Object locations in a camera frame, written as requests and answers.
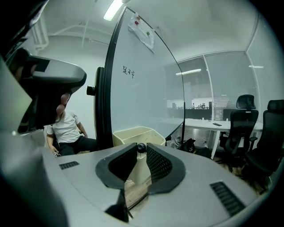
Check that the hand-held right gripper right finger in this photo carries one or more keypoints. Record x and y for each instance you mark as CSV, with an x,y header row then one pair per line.
x,y
199,177

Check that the white ceiling pipes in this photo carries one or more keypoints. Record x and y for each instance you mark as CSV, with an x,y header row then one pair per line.
x,y
73,27

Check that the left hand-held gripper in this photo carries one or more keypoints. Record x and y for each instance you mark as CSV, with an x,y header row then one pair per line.
x,y
55,71

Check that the ceiling light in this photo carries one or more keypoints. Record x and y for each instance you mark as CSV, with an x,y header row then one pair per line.
x,y
113,10

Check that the black backpack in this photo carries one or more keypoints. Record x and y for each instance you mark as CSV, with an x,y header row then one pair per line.
x,y
188,145

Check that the crumpled paper sheet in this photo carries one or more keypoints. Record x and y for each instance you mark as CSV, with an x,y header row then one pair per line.
x,y
144,33

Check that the marker pen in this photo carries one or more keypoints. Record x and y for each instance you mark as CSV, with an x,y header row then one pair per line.
x,y
141,148

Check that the black phone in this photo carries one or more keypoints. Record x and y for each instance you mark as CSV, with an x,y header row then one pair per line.
x,y
217,124

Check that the silver metal oblong fitting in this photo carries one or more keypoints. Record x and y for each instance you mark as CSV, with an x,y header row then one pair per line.
x,y
90,89

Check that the black office chair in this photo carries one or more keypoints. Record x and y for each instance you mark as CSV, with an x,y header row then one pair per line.
x,y
241,124
270,142

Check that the glass whiteboard with black frame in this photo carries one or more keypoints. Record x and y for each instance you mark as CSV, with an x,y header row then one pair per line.
x,y
142,93

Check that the white cloth bag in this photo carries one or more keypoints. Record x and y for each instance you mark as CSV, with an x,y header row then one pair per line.
x,y
174,143

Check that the long white desk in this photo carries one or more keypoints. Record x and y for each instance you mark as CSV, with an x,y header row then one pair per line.
x,y
199,125

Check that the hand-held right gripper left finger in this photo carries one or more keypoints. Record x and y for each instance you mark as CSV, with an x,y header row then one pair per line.
x,y
88,173

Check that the person's left hand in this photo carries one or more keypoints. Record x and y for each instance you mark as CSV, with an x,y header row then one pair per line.
x,y
61,108

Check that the white plastic bin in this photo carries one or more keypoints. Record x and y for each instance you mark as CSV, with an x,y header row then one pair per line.
x,y
124,142

